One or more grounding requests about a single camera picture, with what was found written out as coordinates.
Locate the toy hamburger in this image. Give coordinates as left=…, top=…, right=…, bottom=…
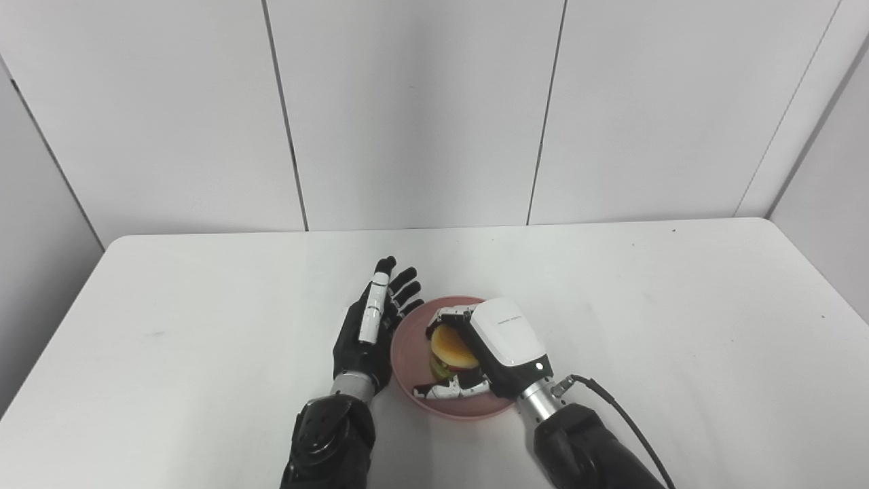
left=429, top=324, right=481, bottom=381

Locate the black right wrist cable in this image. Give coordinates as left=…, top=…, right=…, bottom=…
left=551, top=374, right=677, bottom=489

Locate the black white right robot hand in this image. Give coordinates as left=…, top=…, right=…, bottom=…
left=413, top=297, right=554, bottom=401

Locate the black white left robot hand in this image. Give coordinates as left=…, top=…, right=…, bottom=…
left=332, top=256, right=425, bottom=395

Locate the pink round plate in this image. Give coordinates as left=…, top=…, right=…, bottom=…
left=390, top=295, right=517, bottom=420

